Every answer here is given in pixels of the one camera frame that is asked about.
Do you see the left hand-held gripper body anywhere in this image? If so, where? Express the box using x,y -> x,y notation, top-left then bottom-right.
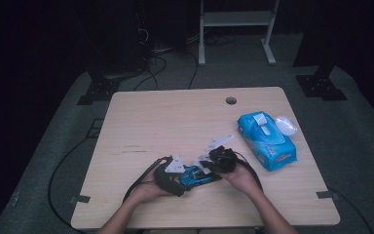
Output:
153,154 -> 187,196

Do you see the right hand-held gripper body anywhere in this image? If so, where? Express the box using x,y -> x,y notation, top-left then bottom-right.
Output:
204,135 -> 239,175

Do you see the blue wet wipes pack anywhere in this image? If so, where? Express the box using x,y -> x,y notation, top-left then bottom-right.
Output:
237,110 -> 298,173

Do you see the person's left hand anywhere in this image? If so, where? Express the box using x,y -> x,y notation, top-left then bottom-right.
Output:
130,169 -> 173,205

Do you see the person's right hand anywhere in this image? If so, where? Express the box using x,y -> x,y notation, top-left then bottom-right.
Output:
222,161 -> 263,199

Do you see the clear plastic lid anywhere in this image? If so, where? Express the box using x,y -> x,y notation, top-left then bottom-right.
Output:
274,115 -> 299,137

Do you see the grey tape piece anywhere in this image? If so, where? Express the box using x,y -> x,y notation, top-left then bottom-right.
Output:
69,194 -> 92,206
316,190 -> 340,200

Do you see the black stand base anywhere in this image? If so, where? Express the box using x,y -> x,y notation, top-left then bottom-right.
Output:
295,64 -> 349,102
76,75 -> 122,106

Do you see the white metal stand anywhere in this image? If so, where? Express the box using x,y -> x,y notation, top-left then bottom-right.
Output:
198,0 -> 281,66

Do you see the left hand-held gripper cable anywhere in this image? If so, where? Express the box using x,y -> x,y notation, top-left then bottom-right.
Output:
122,156 -> 168,203

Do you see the hand-held gripper cable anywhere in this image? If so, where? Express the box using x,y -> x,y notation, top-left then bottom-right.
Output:
233,150 -> 264,192
122,156 -> 168,203

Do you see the right hand-held gripper cable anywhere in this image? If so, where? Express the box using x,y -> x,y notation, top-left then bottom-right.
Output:
233,150 -> 264,192

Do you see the black floor cable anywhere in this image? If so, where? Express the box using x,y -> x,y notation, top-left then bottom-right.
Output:
187,48 -> 200,91
132,53 -> 168,92
47,136 -> 94,233
326,186 -> 374,234

